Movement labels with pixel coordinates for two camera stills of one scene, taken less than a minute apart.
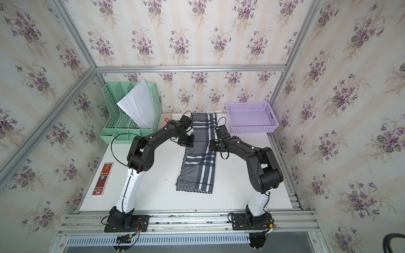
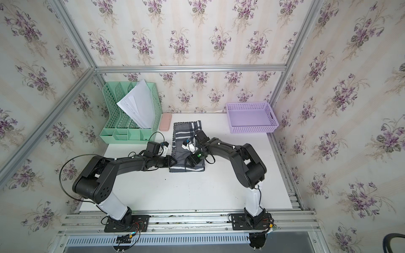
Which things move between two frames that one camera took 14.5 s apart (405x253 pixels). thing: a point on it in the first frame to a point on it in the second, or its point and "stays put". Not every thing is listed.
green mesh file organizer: [116, 126] stays put
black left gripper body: [185, 140] to [163, 162]
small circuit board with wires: [125, 238] stays put
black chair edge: [386, 246] stays put
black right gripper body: [214, 145] to [195, 157]
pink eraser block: [164, 115] stays put
